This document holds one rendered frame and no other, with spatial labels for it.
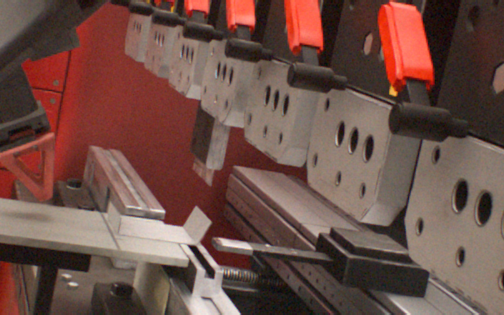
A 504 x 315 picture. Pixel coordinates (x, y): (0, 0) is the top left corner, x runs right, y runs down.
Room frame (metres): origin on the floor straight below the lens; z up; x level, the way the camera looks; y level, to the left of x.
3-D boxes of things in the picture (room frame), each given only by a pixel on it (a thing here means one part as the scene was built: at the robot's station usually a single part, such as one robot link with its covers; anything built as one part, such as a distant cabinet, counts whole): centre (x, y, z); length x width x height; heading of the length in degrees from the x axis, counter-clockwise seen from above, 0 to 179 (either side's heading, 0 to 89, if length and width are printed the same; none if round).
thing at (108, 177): (1.88, 0.20, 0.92); 0.50 x 0.06 x 0.10; 16
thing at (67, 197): (1.91, 0.27, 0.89); 0.30 x 0.05 x 0.03; 16
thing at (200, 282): (1.32, 0.04, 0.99); 0.20 x 0.03 x 0.03; 16
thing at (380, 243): (1.39, -0.11, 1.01); 0.26 x 0.12 x 0.05; 106
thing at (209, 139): (1.35, 0.05, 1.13); 0.10 x 0.02 x 0.10; 16
